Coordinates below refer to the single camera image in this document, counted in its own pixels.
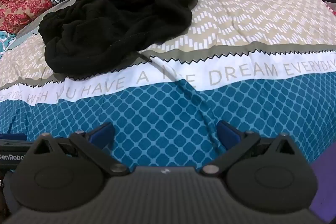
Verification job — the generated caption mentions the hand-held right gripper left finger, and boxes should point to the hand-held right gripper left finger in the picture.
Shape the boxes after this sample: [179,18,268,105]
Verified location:
[28,122,130,176]

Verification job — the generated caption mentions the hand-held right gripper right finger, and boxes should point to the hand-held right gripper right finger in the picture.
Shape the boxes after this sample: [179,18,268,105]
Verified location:
[201,120,303,177]

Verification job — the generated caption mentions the black pants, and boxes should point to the black pants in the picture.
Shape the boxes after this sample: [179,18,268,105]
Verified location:
[38,0,198,81]

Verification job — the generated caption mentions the patterned teal beige bedspread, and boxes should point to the patterned teal beige bedspread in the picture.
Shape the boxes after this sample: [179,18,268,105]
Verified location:
[0,0,336,170]

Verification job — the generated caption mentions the teal lattice print pillow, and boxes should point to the teal lattice print pillow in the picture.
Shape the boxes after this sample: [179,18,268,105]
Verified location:
[0,31,18,56]

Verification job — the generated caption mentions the purple cloth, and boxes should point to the purple cloth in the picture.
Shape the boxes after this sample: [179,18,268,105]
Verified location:
[311,154,336,217]

